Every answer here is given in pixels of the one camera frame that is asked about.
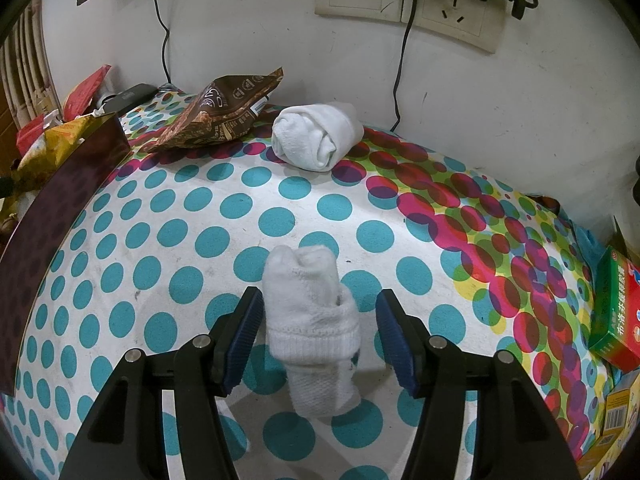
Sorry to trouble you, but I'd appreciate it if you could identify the polka dot tablecloth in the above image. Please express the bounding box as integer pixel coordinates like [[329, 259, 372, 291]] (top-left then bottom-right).
[[0, 87, 621, 480]]

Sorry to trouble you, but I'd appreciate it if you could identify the black power bank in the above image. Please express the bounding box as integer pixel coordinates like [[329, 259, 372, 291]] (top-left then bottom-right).
[[102, 85, 158, 113]]

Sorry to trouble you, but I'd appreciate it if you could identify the red snack bag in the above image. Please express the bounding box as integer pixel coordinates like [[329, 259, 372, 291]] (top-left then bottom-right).
[[17, 65, 112, 156]]

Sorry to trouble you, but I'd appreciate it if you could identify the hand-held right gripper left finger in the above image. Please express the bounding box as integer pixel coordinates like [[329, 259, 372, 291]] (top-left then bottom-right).
[[60, 287, 265, 480]]

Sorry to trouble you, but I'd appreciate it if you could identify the green medicine box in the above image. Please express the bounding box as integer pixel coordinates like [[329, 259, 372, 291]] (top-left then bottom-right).
[[587, 245, 640, 372]]

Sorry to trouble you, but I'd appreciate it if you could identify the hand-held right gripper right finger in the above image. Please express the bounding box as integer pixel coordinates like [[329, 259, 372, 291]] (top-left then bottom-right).
[[375, 288, 581, 480]]

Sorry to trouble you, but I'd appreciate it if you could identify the thin black cable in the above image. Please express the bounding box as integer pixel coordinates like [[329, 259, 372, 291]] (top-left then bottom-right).
[[390, 0, 426, 131], [149, 0, 173, 88]]

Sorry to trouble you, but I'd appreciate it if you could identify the large white rolled sock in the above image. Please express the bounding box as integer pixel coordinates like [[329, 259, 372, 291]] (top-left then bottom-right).
[[271, 101, 366, 172]]

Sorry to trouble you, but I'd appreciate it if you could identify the brown snack bag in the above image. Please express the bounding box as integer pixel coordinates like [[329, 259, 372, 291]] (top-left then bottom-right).
[[142, 66, 285, 153]]

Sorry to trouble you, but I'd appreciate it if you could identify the orange snack bag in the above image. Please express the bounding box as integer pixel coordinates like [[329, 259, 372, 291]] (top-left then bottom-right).
[[10, 112, 113, 196]]

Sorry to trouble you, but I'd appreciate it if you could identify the yellow cardboard box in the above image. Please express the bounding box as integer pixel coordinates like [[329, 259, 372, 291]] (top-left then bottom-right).
[[575, 370, 640, 471]]

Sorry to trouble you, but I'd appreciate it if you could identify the round golden tin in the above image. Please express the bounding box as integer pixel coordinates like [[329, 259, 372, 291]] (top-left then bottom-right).
[[0, 114, 132, 396]]

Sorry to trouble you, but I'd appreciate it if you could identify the beige slatted rack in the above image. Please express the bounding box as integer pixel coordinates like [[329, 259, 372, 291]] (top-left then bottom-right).
[[0, 5, 66, 131]]

